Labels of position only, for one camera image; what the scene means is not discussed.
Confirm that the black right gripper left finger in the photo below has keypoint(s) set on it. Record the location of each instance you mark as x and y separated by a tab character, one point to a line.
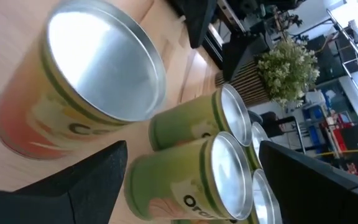
73	199

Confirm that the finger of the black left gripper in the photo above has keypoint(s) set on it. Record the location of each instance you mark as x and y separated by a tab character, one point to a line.
241	54
199	18

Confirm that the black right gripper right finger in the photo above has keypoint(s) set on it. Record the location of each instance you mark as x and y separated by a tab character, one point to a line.
315	199

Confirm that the green oranges can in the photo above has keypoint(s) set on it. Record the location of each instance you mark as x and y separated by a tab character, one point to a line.
264	202
191	121
258	140
172	177

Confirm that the orange corn can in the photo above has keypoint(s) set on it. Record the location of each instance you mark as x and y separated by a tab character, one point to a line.
104	62

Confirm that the green plant in slatted pot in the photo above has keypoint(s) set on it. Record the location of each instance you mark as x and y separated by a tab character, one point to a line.
287	71

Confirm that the black table edge rail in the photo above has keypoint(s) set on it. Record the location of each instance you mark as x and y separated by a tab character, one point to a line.
214	49

